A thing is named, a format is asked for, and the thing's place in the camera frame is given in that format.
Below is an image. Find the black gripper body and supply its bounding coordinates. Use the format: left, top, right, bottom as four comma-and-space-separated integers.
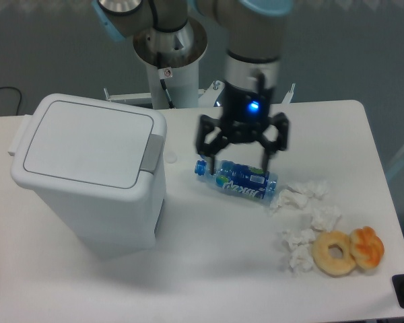
218, 80, 276, 145

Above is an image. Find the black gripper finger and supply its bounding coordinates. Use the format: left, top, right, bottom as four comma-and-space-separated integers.
194, 114, 233, 176
256, 112, 290, 173

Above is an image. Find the white trash can lid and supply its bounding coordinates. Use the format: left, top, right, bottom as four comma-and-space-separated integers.
23, 100, 154, 188

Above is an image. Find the blue plastic water bottle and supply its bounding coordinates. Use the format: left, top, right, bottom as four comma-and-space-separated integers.
194, 159, 278, 205

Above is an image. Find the crumpled white tissue upper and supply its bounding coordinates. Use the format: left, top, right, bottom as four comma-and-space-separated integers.
266, 180, 329, 217

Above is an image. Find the crumpled white tissue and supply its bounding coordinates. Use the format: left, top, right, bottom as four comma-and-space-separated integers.
310, 206, 341, 232
266, 180, 329, 217
281, 228, 316, 276

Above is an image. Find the crumpled white tissue middle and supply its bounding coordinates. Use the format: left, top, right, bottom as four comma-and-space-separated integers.
310, 206, 341, 232

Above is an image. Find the crumpled white tissue lower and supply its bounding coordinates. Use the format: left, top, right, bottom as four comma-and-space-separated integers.
281, 228, 316, 276

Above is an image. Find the orange glazed pastry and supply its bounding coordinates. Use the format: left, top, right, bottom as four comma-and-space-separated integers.
349, 226, 384, 271

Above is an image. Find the black cable on pedestal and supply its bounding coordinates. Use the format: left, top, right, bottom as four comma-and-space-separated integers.
156, 52, 176, 110

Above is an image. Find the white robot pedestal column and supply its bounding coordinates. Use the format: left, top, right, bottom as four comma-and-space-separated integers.
133, 17, 207, 110

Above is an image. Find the plain ring doughnut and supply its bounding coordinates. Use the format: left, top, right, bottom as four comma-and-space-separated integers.
312, 231, 356, 277

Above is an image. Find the black cable on floor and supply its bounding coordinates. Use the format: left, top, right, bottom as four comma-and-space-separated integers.
0, 86, 23, 117

